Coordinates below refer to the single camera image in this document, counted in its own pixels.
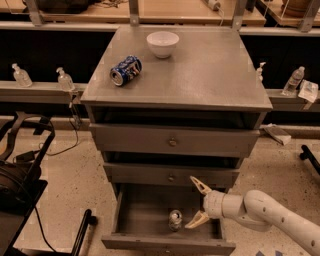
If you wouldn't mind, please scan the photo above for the clear pump bottle far left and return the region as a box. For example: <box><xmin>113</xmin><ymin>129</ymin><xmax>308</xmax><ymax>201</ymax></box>
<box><xmin>12</xmin><ymin>63</ymin><xmax>32</xmax><ymax>87</ymax></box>

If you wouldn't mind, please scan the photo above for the white power strip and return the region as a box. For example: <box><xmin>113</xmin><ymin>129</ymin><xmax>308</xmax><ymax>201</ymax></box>
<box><xmin>202</xmin><ymin>0</ymin><xmax>221</xmax><ymax>11</ymax></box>

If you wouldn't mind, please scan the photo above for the black caster leg right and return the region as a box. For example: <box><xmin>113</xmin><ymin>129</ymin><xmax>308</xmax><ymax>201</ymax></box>
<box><xmin>299</xmin><ymin>145</ymin><xmax>320</xmax><ymax>175</ymax></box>

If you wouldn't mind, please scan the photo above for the bottom grey drawer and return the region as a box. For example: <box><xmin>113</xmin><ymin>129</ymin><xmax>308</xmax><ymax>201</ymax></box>
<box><xmin>102</xmin><ymin>184</ymin><xmax>235</xmax><ymax>256</ymax></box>

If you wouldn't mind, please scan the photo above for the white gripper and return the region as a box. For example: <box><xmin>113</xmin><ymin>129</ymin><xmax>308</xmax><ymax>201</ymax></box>
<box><xmin>185</xmin><ymin>176</ymin><xmax>225</xmax><ymax>229</ymax></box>

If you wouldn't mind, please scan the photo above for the black equipment with straps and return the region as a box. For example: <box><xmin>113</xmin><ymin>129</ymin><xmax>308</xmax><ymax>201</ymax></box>
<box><xmin>0</xmin><ymin>112</ymin><xmax>55</xmax><ymax>256</ymax></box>

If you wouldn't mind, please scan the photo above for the black chair leg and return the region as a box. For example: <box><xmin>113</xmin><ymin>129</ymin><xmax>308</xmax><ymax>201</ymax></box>
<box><xmin>71</xmin><ymin>209</ymin><xmax>97</xmax><ymax>256</ymax></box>

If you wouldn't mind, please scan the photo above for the top grey drawer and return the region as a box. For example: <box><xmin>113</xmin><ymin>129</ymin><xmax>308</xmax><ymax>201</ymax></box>
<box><xmin>89</xmin><ymin>123</ymin><xmax>260</xmax><ymax>158</ymax></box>

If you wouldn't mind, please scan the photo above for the silver green 7up can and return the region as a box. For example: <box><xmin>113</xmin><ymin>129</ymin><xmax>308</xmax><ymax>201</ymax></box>
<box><xmin>168</xmin><ymin>210</ymin><xmax>183</xmax><ymax>232</ymax></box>

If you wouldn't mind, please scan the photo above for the grey drawer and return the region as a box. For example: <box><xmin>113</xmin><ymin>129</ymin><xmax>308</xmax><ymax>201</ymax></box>
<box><xmin>104</xmin><ymin>162</ymin><xmax>239</xmax><ymax>188</ymax></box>
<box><xmin>89</xmin><ymin>123</ymin><xmax>260</xmax><ymax>158</ymax></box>
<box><xmin>102</xmin><ymin>184</ymin><xmax>235</xmax><ymax>256</ymax></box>

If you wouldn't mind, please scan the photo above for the clear pump bottle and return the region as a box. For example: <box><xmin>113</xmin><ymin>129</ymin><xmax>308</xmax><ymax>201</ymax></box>
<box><xmin>56</xmin><ymin>67</ymin><xmax>75</xmax><ymax>92</ymax></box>
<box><xmin>12</xmin><ymin>63</ymin><xmax>32</xmax><ymax>87</ymax></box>
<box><xmin>256</xmin><ymin>62</ymin><xmax>266</xmax><ymax>82</ymax></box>

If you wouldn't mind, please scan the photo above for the grey drawer cabinet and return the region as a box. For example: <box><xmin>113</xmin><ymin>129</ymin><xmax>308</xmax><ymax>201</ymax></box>
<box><xmin>80</xmin><ymin>25</ymin><xmax>274</xmax><ymax>256</ymax></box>

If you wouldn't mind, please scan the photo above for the clear pump bottle right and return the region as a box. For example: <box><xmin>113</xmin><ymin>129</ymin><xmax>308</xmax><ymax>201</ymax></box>
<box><xmin>256</xmin><ymin>62</ymin><xmax>266</xmax><ymax>82</ymax></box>

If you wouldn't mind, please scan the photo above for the white ceramic bowl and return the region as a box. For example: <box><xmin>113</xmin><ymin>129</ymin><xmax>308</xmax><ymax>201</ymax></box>
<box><xmin>146</xmin><ymin>31</ymin><xmax>180</xmax><ymax>58</ymax></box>

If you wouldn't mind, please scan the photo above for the black bag on shelf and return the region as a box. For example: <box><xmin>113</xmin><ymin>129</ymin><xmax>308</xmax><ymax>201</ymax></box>
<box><xmin>36</xmin><ymin>0</ymin><xmax>91</xmax><ymax>14</ymax></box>

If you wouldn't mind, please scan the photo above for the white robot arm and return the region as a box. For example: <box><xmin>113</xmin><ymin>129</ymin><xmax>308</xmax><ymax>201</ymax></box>
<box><xmin>185</xmin><ymin>176</ymin><xmax>320</xmax><ymax>256</ymax></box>

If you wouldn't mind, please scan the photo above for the middle grey drawer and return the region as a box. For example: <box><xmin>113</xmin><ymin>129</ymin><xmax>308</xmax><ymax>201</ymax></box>
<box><xmin>104</xmin><ymin>162</ymin><xmax>239</xmax><ymax>188</ymax></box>

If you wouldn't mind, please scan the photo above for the white plastic packet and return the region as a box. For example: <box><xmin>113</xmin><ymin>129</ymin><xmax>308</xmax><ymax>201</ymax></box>
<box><xmin>298</xmin><ymin>79</ymin><xmax>319</xmax><ymax>103</ymax></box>

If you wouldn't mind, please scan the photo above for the black floor cable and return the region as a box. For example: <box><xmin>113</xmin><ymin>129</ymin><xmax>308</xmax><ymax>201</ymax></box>
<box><xmin>34</xmin><ymin>99</ymin><xmax>83</xmax><ymax>254</ymax></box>

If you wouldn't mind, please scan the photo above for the blue pepsi can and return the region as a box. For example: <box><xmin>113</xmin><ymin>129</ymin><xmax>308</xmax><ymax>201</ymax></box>
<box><xmin>110</xmin><ymin>55</ymin><xmax>142</xmax><ymax>86</ymax></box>

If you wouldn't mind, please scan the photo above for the clear water bottle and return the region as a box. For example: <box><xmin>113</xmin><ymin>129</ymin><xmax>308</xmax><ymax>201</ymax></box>
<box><xmin>282</xmin><ymin>66</ymin><xmax>305</xmax><ymax>95</ymax></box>

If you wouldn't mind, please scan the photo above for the brown pot on shelf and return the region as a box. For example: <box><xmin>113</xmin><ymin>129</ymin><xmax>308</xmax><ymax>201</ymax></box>
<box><xmin>281</xmin><ymin>0</ymin><xmax>311</xmax><ymax>18</ymax></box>

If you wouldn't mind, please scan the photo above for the grey box on floor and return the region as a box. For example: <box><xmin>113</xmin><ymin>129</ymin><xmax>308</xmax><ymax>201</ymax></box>
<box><xmin>263</xmin><ymin>124</ymin><xmax>291</xmax><ymax>146</ymax></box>

